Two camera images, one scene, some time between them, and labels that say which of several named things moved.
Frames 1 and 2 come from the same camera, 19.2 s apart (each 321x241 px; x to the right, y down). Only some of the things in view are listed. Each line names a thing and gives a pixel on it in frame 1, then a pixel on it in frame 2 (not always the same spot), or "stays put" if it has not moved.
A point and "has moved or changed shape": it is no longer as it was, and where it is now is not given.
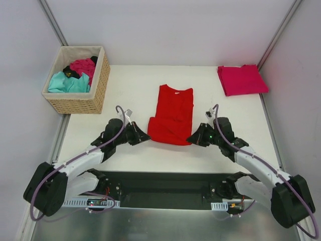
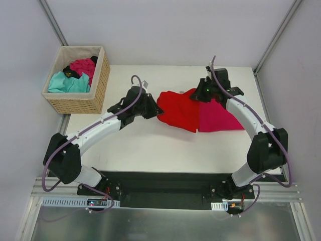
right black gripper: x=203 y=134 -> x=200 y=93
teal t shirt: x=59 y=82 stays put
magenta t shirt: x=246 y=80 -> x=213 y=117
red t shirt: x=173 y=123 has moved or changed shape
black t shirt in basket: x=69 y=73 stays put
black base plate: x=166 y=190 stays put
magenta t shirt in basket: x=86 y=66 stays put
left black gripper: x=134 y=133 -> x=148 y=106
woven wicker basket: x=79 y=103 stays put
